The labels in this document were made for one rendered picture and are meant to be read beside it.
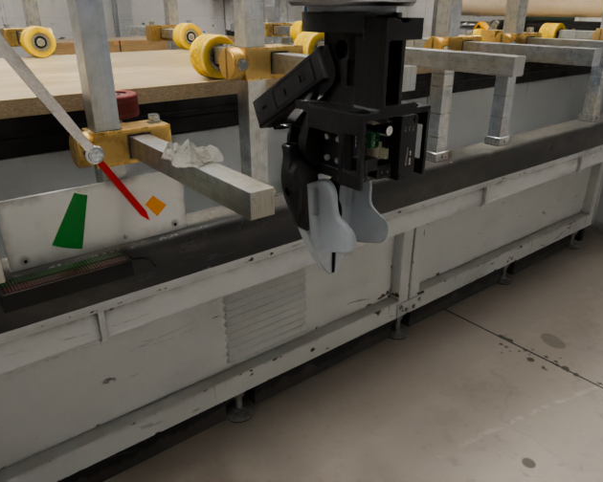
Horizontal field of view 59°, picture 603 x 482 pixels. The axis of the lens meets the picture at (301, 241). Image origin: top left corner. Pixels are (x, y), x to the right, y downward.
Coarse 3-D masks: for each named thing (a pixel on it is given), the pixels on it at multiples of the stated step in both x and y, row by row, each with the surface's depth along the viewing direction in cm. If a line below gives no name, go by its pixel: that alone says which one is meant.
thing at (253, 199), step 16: (144, 144) 71; (160, 144) 70; (144, 160) 73; (160, 160) 68; (176, 176) 65; (192, 176) 62; (208, 176) 58; (224, 176) 57; (240, 176) 57; (208, 192) 60; (224, 192) 56; (240, 192) 54; (256, 192) 53; (272, 192) 54; (240, 208) 54; (256, 208) 53; (272, 208) 55
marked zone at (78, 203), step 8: (72, 200) 73; (80, 200) 74; (72, 208) 73; (80, 208) 74; (64, 216) 73; (72, 216) 74; (80, 216) 74; (64, 224) 73; (72, 224) 74; (80, 224) 75; (64, 232) 74; (72, 232) 74; (80, 232) 75; (56, 240) 73; (64, 240) 74; (72, 240) 75; (80, 240) 76; (72, 248) 75; (80, 248) 76
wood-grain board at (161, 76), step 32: (0, 64) 128; (32, 64) 128; (64, 64) 128; (128, 64) 128; (160, 64) 128; (0, 96) 83; (32, 96) 83; (64, 96) 84; (160, 96) 94; (192, 96) 98
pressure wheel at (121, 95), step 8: (120, 96) 79; (128, 96) 79; (136, 96) 81; (120, 104) 79; (128, 104) 80; (136, 104) 81; (120, 112) 79; (128, 112) 80; (136, 112) 82; (120, 120) 82
